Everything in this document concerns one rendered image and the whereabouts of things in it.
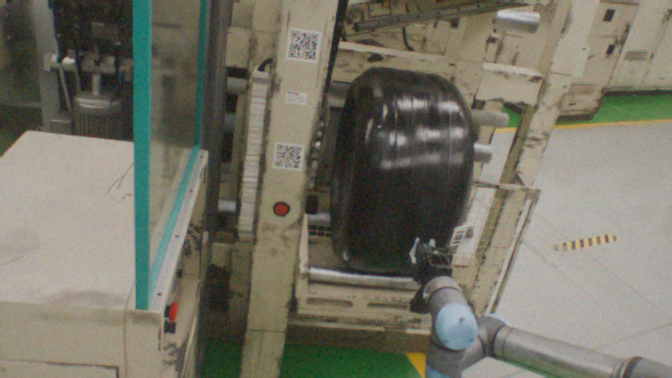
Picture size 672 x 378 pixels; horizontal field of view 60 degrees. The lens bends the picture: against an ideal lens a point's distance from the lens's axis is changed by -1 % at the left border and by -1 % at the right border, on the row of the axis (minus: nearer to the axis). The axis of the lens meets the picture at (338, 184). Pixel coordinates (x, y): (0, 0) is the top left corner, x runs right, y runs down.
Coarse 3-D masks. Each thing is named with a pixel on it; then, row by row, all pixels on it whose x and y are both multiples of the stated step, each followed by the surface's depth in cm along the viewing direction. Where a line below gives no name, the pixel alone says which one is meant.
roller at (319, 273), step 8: (312, 272) 158; (320, 272) 158; (328, 272) 159; (336, 272) 159; (344, 272) 160; (352, 272) 160; (360, 272) 160; (368, 272) 161; (376, 272) 161; (384, 272) 162; (312, 280) 159; (320, 280) 159; (328, 280) 159; (336, 280) 159; (344, 280) 160; (352, 280) 160; (360, 280) 160; (368, 280) 160; (376, 280) 161; (384, 280) 161; (392, 280) 161; (400, 280) 162; (408, 280) 162; (416, 288) 163
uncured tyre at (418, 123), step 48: (384, 96) 140; (432, 96) 142; (336, 144) 178; (384, 144) 134; (432, 144) 136; (336, 192) 178; (384, 192) 134; (432, 192) 136; (336, 240) 156; (384, 240) 140
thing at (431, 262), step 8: (416, 248) 130; (424, 248) 128; (432, 248) 130; (440, 248) 130; (448, 248) 129; (416, 256) 131; (424, 256) 127; (432, 256) 127; (440, 256) 126; (448, 256) 126; (416, 264) 131; (424, 264) 127; (432, 264) 125; (440, 264) 122; (448, 264) 123; (416, 272) 128; (424, 272) 127; (432, 272) 122; (440, 272) 123; (448, 272) 121; (416, 280) 129; (424, 280) 128
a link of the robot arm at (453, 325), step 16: (448, 288) 116; (432, 304) 114; (448, 304) 111; (464, 304) 112; (432, 320) 113; (448, 320) 107; (464, 320) 107; (432, 336) 113; (448, 336) 108; (464, 336) 108
